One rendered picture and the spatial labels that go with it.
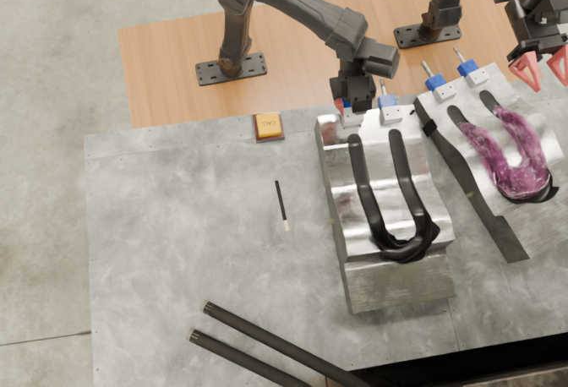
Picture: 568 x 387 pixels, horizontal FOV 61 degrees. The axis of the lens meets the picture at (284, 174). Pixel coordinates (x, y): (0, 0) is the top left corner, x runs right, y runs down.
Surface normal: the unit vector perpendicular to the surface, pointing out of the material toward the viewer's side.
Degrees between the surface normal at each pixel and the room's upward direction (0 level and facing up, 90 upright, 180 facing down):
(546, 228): 0
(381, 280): 0
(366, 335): 0
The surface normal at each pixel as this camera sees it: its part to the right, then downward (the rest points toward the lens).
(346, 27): 0.26, -0.18
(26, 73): 0.05, -0.29
